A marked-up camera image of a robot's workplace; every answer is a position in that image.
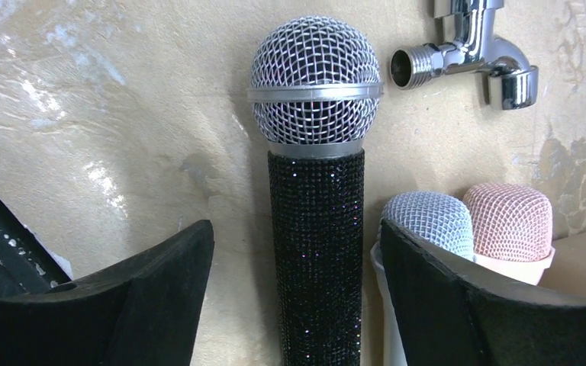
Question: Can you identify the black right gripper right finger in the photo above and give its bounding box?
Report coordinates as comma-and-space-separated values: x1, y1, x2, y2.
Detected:
380, 220, 586, 365

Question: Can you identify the black speckled microphone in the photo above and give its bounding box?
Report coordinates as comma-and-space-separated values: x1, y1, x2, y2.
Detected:
247, 16, 383, 365

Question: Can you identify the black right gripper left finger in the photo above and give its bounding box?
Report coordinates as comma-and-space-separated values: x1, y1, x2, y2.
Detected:
0, 220, 214, 365

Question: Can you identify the pink rose-gold microphone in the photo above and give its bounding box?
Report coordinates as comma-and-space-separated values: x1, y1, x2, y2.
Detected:
463, 182, 555, 285

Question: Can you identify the white silver microphone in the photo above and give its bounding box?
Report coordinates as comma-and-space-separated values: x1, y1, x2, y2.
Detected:
370, 191, 475, 365

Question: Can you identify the chrome metal faucet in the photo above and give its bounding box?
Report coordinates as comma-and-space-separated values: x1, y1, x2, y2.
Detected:
389, 0, 539, 111

